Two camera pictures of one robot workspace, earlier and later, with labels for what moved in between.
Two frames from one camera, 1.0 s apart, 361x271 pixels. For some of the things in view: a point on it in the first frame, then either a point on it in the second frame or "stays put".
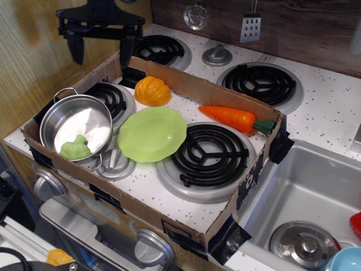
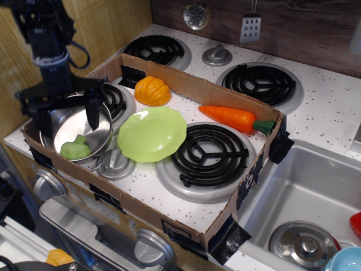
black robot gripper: (100, 24) → (58, 87)
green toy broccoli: (76, 149) stays put
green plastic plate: (152, 134) stays put
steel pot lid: (306, 244) stays put
